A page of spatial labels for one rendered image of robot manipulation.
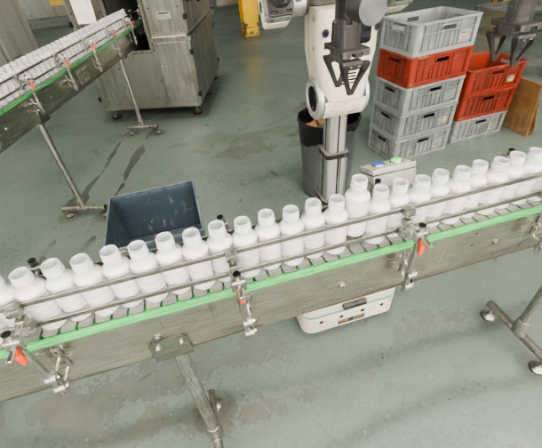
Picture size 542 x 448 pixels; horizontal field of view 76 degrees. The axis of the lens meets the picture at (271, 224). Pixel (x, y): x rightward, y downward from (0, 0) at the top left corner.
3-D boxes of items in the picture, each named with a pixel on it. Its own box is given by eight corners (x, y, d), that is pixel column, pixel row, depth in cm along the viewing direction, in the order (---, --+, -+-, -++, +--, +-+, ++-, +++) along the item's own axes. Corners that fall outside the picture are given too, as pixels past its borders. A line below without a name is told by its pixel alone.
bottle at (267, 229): (286, 260, 90) (283, 211, 79) (272, 275, 87) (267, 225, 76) (268, 251, 93) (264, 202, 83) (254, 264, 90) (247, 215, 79)
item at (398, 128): (396, 142, 295) (401, 117, 280) (368, 124, 324) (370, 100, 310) (452, 126, 310) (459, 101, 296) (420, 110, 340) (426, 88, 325)
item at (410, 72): (407, 89, 266) (412, 58, 252) (374, 75, 296) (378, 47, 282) (467, 75, 282) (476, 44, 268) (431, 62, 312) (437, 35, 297)
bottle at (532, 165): (512, 207, 100) (536, 156, 90) (497, 196, 105) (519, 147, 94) (530, 204, 101) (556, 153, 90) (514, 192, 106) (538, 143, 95)
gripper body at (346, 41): (343, 62, 73) (346, 22, 68) (322, 52, 80) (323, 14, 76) (370, 57, 74) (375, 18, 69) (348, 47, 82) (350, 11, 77)
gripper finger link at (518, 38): (508, 60, 92) (522, 20, 86) (530, 67, 87) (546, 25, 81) (486, 64, 91) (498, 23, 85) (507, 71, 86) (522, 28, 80)
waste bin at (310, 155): (309, 211, 266) (310, 133, 225) (290, 180, 300) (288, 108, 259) (363, 197, 274) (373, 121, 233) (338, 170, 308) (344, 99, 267)
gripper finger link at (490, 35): (498, 57, 95) (510, 18, 89) (519, 63, 89) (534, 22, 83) (476, 60, 94) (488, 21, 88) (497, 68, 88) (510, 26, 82)
